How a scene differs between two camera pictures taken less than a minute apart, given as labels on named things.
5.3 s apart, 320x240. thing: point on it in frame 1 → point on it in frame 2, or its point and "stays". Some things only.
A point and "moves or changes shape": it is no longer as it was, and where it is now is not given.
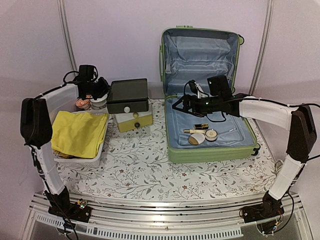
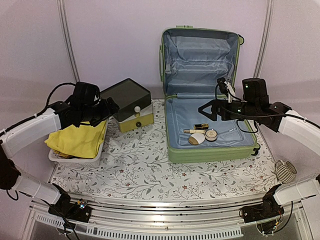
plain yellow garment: [76, 135] stays
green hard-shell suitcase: [190, 53] stays
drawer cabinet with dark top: [128, 99] moves or changes shape
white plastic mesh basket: [83, 162] stays
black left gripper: [106, 88] → [109, 109]
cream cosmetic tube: [194, 131] stays
